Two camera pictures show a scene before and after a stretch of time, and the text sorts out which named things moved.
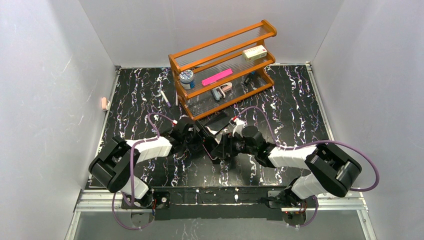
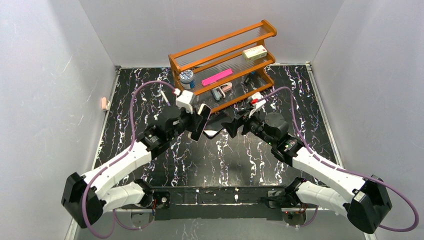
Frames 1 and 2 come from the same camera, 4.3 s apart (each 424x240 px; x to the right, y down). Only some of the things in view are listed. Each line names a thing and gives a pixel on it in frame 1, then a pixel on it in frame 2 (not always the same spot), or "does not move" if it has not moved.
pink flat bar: [216, 77] does not move
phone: [209, 144] -> [204, 111]
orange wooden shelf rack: [224, 71] does not move
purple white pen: [165, 98] does not move
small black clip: [247, 79] does not move
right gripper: [227, 144] -> [241, 123]
